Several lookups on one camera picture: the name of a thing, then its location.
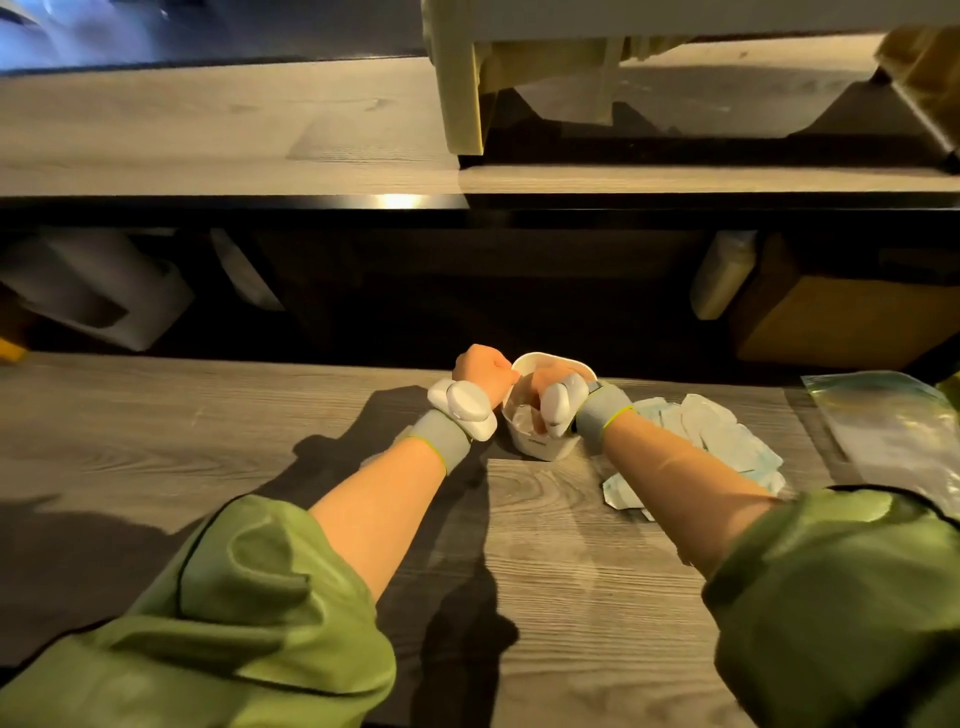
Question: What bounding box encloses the green sleeve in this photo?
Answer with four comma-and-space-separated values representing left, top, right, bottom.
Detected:
0, 493, 398, 728
701, 486, 960, 728

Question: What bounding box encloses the green right sleeve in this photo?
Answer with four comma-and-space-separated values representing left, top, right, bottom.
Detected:
701, 486, 960, 728

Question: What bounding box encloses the person's right forearm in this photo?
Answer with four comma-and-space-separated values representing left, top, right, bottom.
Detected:
602, 411, 781, 580

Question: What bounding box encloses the grey left wristband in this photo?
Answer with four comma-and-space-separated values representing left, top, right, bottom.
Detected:
407, 408, 473, 477

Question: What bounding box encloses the clear plastic bag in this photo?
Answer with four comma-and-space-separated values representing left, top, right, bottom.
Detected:
801, 370, 960, 520

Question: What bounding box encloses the white plastic bottle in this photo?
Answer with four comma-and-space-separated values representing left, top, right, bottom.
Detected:
689, 230, 759, 323

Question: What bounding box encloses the white wrist tracker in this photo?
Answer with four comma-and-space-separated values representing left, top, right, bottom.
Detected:
539, 372, 591, 439
426, 378, 499, 443

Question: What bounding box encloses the white right wrist tracker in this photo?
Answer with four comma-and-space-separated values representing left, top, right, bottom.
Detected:
539, 372, 591, 439

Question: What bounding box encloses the grey wristband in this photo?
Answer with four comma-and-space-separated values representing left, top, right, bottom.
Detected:
575, 383, 636, 446
407, 408, 473, 477

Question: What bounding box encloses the person's right hand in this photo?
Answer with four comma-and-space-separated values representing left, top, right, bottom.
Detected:
526, 363, 598, 436

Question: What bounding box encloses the person's left hand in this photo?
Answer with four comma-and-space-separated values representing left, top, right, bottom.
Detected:
452, 344, 522, 411

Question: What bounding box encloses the black shelf board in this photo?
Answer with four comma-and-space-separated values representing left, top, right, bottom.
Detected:
0, 192, 960, 232

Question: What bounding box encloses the green left sleeve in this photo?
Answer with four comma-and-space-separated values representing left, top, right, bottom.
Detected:
0, 493, 398, 728

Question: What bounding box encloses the brown cardboard box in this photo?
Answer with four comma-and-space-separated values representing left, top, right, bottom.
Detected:
729, 232, 960, 370

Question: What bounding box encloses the grey right wristband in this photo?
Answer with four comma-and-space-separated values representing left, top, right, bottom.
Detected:
575, 383, 636, 446

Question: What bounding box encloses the white cardboard box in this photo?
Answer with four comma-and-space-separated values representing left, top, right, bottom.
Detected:
0, 228, 196, 354

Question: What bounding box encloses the cream furniture frame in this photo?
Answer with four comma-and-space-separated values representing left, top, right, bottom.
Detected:
421, 0, 960, 157

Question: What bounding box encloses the white left wrist tracker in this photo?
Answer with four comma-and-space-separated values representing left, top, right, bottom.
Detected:
426, 378, 499, 443

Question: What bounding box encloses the person's left forearm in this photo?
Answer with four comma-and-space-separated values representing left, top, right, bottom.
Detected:
309, 438, 448, 603

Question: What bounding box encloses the pile of clear sachets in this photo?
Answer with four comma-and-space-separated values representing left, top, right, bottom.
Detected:
601, 393, 788, 523

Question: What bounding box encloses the white paper cup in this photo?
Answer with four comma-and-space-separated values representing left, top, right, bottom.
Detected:
500, 351, 600, 463

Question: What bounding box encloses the white paper sheet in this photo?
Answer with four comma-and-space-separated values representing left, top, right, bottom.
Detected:
209, 228, 286, 313

